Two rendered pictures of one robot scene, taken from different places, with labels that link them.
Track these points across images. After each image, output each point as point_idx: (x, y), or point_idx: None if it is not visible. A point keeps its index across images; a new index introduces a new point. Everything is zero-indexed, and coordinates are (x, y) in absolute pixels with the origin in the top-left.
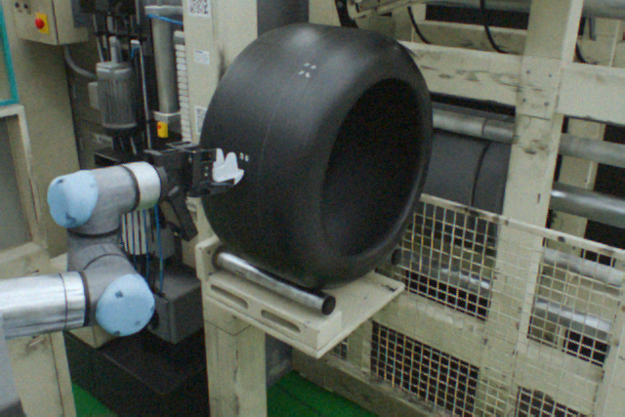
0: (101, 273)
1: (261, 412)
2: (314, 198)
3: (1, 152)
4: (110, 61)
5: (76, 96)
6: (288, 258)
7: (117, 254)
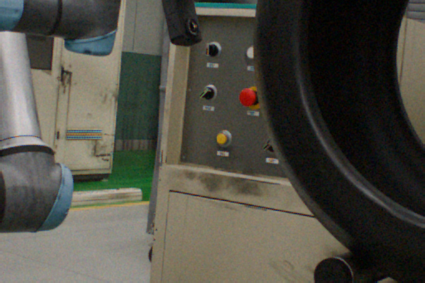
0: None
1: None
2: (283, 14)
3: None
4: None
5: None
6: (265, 124)
7: None
